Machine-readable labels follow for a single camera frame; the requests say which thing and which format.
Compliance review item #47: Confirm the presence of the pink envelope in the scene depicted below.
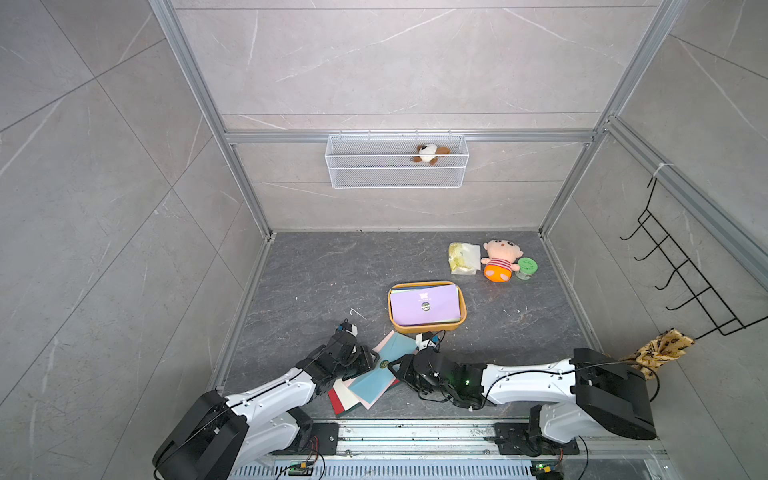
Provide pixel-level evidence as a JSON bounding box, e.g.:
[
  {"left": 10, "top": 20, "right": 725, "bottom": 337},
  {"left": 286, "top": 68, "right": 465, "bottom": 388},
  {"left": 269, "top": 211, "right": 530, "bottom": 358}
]
[{"left": 343, "top": 330, "right": 396, "bottom": 388}]

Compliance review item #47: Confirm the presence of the light blue envelope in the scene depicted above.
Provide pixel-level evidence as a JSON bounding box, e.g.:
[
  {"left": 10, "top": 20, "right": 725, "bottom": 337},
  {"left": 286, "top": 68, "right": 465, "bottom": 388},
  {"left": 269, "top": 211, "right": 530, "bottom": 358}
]
[{"left": 349, "top": 332, "right": 416, "bottom": 409}]

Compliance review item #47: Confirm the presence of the cream white envelope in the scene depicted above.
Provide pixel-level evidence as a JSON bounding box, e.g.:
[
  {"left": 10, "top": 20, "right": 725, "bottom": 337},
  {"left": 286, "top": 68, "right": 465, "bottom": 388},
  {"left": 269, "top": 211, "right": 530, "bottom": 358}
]
[{"left": 332, "top": 379, "right": 360, "bottom": 412}]

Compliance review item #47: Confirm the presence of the yellow plastic storage box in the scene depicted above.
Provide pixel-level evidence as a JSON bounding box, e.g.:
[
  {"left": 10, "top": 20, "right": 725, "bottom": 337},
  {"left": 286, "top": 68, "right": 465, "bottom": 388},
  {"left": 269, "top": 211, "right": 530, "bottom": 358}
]
[{"left": 387, "top": 281, "right": 468, "bottom": 334}]

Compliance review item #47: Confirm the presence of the purple envelope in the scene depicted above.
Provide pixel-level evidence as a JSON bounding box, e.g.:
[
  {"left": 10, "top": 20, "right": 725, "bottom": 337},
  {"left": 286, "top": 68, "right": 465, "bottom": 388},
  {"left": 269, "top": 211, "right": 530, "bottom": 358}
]
[{"left": 389, "top": 284, "right": 462, "bottom": 327}]

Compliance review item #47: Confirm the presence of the red envelope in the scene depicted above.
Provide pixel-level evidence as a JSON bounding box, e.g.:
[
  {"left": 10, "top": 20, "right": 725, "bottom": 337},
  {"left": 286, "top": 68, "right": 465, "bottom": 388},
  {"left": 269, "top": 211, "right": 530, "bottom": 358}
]
[{"left": 328, "top": 388, "right": 347, "bottom": 416}]

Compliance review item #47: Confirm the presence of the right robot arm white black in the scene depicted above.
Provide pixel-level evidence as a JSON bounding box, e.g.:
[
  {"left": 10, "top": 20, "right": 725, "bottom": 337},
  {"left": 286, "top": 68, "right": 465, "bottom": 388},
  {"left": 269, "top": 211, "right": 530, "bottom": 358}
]
[{"left": 388, "top": 347, "right": 657, "bottom": 444}]

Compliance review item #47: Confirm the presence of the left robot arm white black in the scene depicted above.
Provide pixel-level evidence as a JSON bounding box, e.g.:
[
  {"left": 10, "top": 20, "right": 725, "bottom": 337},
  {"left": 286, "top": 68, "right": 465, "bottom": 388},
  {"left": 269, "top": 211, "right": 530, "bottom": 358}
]
[{"left": 152, "top": 321, "right": 379, "bottom": 479}]

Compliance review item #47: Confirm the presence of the left green circuit board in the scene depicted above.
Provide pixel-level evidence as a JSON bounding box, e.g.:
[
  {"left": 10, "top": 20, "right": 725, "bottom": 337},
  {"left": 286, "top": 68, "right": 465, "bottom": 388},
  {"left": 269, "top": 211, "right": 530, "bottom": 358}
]
[{"left": 285, "top": 461, "right": 315, "bottom": 477}]

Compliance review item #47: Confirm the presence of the green circuit board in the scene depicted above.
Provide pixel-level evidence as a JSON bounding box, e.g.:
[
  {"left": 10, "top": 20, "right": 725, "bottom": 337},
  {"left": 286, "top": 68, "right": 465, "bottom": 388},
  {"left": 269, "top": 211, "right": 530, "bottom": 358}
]
[
  {"left": 285, "top": 461, "right": 315, "bottom": 477},
  {"left": 531, "top": 463, "right": 564, "bottom": 480}
]

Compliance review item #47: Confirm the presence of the plush doll orange pink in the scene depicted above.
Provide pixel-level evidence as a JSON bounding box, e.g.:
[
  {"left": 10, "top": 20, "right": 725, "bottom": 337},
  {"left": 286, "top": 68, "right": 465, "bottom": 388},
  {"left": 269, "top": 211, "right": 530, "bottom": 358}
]
[{"left": 480, "top": 239, "right": 524, "bottom": 283}]

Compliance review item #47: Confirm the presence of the green round lid container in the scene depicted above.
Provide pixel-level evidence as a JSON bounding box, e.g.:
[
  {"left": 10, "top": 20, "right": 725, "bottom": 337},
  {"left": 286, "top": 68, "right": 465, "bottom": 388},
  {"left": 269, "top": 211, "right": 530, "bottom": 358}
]
[{"left": 515, "top": 257, "right": 538, "bottom": 281}]

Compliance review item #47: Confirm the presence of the right green circuit board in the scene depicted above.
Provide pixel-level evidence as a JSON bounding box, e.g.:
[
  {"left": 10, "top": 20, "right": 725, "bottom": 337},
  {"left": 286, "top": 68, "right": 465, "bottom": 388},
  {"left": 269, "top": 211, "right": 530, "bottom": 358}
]
[{"left": 531, "top": 463, "right": 564, "bottom": 480}]

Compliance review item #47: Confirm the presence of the small brown white plush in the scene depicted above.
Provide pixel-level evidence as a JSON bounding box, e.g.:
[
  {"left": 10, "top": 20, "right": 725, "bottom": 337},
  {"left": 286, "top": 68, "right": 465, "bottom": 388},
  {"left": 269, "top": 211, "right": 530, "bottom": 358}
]
[{"left": 411, "top": 144, "right": 451, "bottom": 166}]

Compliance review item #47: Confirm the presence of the yellow black patterned cloth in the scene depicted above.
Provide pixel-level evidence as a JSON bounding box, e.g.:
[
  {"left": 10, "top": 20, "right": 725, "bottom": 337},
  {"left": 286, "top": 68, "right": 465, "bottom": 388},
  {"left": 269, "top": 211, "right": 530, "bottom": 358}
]
[{"left": 625, "top": 328, "right": 696, "bottom": 380}]

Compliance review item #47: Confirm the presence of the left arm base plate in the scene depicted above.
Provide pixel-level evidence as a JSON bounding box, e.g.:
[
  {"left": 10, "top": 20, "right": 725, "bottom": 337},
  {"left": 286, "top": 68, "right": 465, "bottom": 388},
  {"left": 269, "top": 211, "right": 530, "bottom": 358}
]
[{"left": 285, "top": 422, "right": 340, "bottom": 456}]

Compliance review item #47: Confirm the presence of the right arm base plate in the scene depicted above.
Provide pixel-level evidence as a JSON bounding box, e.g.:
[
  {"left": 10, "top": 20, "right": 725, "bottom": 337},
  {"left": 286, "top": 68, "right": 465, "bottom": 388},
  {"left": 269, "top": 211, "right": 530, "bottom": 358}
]
[{"left": 493, "top": 423, "right": 580, "bottom": 458}]

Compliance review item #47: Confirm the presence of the white wire mesh basket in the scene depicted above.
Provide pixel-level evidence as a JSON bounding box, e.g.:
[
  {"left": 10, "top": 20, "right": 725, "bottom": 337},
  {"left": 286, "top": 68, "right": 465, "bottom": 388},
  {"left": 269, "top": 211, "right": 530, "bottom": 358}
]
[{"left": 325, "top": 133, "right": 470, "bottom": 189}]

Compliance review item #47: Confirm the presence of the black wire hook rack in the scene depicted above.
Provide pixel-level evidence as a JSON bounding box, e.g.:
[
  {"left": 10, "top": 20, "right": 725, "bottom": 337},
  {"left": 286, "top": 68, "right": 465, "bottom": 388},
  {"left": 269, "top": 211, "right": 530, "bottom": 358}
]
[{"left": 620, "top": 177, "right": 767, "bottom": 341}]

